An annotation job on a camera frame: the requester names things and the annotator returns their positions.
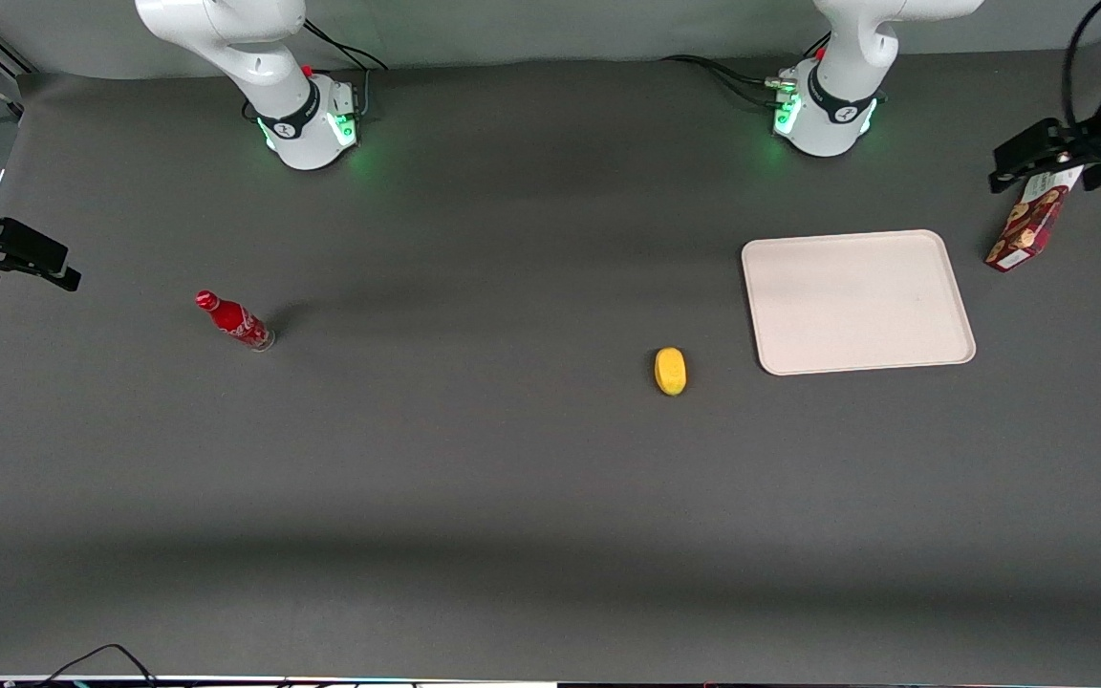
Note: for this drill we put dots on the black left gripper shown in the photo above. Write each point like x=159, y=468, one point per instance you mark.
x=1089, y=143

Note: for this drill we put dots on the red cookie box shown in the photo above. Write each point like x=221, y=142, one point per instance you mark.
x=1028, y=225

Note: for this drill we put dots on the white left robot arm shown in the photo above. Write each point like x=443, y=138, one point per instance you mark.
x=842, y=86

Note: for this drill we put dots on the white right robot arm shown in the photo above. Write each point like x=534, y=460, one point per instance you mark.
x=264, y=57

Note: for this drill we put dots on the beige plastic tray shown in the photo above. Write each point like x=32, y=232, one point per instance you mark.
x=856, y=301

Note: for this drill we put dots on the red cola bottle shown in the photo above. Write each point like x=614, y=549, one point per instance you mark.
x=233, y=321

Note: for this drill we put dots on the yellow lemon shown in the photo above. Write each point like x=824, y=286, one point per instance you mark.
x=670, y=371

